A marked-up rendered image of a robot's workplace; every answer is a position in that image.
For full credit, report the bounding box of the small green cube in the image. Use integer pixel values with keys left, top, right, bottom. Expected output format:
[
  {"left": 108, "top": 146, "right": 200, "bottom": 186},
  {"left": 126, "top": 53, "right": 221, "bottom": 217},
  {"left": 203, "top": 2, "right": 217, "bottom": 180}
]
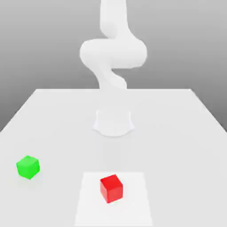
[{"left": 16, "top": 155, "right": 41, "bottom": 180}]

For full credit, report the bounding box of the small red cube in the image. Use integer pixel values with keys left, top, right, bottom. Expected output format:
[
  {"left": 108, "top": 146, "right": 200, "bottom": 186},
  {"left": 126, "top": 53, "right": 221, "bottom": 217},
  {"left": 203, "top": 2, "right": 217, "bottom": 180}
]
[{"left": 99, "top": 174, "right": 124, "bottom": 204}]

